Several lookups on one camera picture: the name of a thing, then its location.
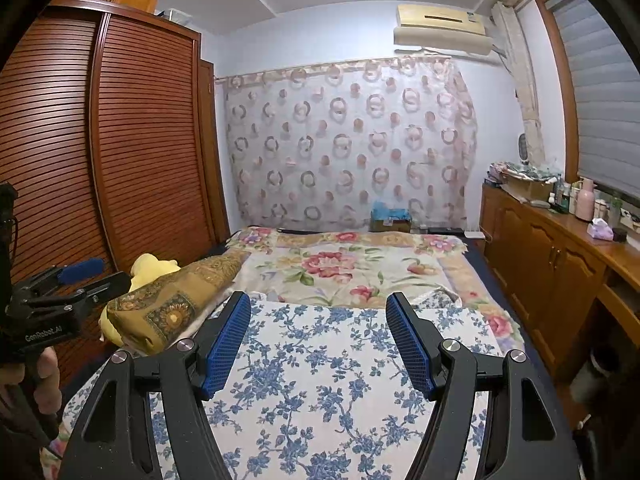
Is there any wall air conditioner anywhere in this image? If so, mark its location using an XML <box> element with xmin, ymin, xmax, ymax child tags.
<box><xmin>392</xmin><ymin>2</ymin><xmax>493</xmax><ymax>56</ymax></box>

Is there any grey cylindrical bin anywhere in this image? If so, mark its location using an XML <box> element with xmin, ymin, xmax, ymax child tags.
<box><xmin>570</xmin><ymin>345</ymin><xmax>621</xmax><ymax>406</ymax></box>

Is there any pink floral blanket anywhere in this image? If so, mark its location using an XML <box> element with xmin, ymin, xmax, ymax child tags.
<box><xmin>225</xmin><ymin>226</ymin><xmax>526</xmax><ymax>356</ymax></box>

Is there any small cardboard box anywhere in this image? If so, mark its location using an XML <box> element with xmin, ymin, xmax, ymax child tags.
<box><xmin>370</xmin><ymin>216</ymin><xmax>413</xmax><ymax>233</ymax></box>

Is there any grey window blind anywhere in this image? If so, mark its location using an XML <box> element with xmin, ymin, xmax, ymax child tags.
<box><xmin>552</xmin><ymin>0</ymin><xmax>640</xmax><ymax>206</ymax></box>

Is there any person's left hand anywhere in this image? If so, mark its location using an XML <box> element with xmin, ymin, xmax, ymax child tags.
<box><xmin>0</xmin><ymin>347</ymin><xmax>64</xmax><ymax>413</ymax></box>

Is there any clear plastic storage box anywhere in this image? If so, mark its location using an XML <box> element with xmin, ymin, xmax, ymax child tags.
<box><xmin>157</xmin><ymin>7</ymin><xmax>193</xmax><ymax>28</ymax></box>

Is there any blue crumpled cloth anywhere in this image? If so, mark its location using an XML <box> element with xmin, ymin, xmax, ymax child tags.
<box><xmin>371</xmin><ymin>201</ymin><xmax>413</xmax><ymax>221</ymax></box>

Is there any wooden louvered wardrobe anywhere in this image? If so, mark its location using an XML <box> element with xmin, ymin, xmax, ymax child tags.
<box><xmin>0</xmin><ymin>5</ymin><xmax>231</xmax><ymax>361</ymax></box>

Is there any dark blue mattress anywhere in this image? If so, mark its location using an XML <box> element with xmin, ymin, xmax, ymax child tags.
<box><xmin>462</xmin><ymin>240</ymin><xmax>581</xmax><ymax>461</ymax></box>

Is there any purple tissue pack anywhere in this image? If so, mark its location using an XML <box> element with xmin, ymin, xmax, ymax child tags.
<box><xmin>586</xmin><ymin>218</ymin><xmax>614</xmax><ymax>240</ymax></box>

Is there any long wooden cabinet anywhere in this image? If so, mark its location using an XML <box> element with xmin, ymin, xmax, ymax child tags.
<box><xmin>480</xmin><ymin>180</ymin><xmax>640</xmax><ymax>386</ymax></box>

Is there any sheer curtain with circles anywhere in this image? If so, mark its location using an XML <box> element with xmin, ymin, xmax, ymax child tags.
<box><xmin>215</xmin><ymin>55</ymin><xmax>478</xmax><ymax>233</ymax></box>

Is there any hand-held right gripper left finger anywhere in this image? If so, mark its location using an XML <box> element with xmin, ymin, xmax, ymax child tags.
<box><xmin>57</xmin><ymin>291</ymin><xmax>252</xmax><ymax>480</ymax></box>

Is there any pink bottle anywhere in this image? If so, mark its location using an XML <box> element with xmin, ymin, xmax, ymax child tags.
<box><xmin>575</xmin><ymin>178</ymin><xmax>597</xmax><ymax>222</ymax></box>

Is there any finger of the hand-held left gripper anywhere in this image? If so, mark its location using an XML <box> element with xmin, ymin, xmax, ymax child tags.
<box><xmin>12</xmin><ymin>258</ymin><xmax>107</xmax><ymax>301</ymax></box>
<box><xmin>30</xmin><ymin>271</ymin><xmax>132</xmax><ymax>312</ymax></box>

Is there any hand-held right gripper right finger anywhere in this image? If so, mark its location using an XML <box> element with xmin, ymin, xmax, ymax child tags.
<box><xmin>385</xmin><ymin>291</ymin><xmax>586</xmax><ymax>480</ymax></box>

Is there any beige tied curtain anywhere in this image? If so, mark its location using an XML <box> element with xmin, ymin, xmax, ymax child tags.
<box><xmin>492</xmin><ymin>2</ymin><xmax>546</xmax><ymax>161</ymax></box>

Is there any open cardboard box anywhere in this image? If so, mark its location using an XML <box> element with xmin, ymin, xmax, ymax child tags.
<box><xmin>501</xmin><ymin>175</ymin><xmax>553</xmax><ymax>201</ymax></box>

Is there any person's left forearm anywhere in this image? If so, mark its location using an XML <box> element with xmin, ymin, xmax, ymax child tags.
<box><xmin>0</xmin><ymin>390</ymin><xmax>58</xmax><ymax>480</ymax></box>

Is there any yellow plush toy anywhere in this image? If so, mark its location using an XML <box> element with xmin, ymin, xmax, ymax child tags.
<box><xmin>99</xmin><ymin>253</ymin><xmax>181</xmax><ymax>346</ymax></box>

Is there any stack of folded cloths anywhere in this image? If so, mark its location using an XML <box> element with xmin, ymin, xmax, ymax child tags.
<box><xmin>487</xmin><ymin>160</ymin><xmax>526</xmax><ymax>183</ymax></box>

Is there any brown patterned garment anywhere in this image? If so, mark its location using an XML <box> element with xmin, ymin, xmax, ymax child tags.
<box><xmin>106</xmin><ymin>250</ymin><xmax>252</xmax><ymax>353</ymax></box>

